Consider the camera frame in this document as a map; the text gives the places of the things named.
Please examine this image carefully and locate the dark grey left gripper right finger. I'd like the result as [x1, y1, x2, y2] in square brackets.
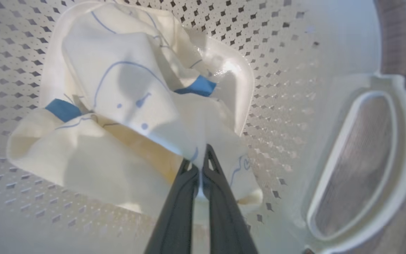
[203, 144, 259, 254]

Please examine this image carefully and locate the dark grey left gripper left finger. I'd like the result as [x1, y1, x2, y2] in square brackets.
[144, 159, 200, 254]

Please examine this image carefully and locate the cream garment with blue print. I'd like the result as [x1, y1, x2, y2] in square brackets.
[6, 2, 264, 220]

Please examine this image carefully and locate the cream perforated laundry basket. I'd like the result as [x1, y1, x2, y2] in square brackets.
[0, 0, 406, 254]

